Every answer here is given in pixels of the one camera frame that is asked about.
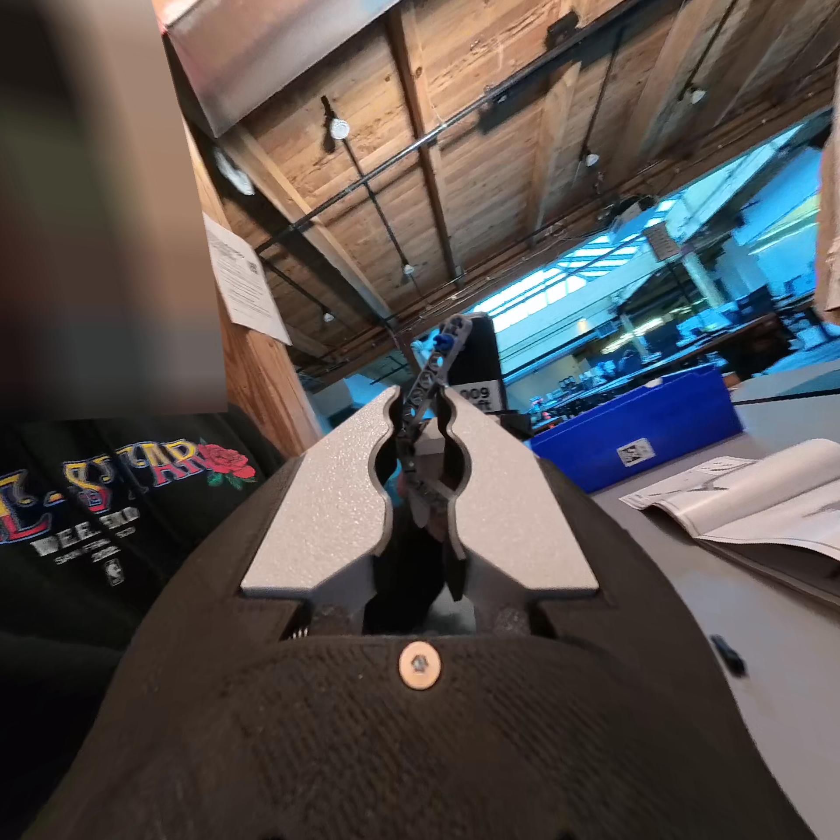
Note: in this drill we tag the brown board with instruction sheets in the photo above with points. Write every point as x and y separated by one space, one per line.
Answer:
828 216

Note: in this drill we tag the white paper notice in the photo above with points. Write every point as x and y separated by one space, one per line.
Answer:
246 282

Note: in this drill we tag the white instruction booklet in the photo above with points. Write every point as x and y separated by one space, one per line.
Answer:
754 505

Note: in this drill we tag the rows of desks and chairs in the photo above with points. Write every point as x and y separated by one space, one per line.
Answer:
689 354

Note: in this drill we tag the blue toy pin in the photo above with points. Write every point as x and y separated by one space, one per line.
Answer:
443 341

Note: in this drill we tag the grey angled toy beam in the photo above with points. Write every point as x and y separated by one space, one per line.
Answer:
426 407

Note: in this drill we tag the black and grey toy pin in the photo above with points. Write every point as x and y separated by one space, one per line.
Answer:
728 653

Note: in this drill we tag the black and white marker label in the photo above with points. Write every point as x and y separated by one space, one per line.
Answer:
635 453

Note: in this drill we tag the white ceiling projector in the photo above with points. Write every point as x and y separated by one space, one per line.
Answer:
633 208

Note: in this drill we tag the sign on pole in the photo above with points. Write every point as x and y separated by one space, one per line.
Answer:
659 243

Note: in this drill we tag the grey desk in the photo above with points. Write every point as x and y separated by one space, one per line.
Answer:
754 623

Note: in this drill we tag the blue bin with marker label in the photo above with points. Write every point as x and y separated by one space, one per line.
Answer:
643 420

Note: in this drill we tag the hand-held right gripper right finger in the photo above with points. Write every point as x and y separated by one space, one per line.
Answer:
525 525

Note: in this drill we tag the person in black sweatshirt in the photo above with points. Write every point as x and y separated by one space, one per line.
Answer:
98 558

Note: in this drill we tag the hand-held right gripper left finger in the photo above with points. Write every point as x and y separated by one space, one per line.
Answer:
315 525

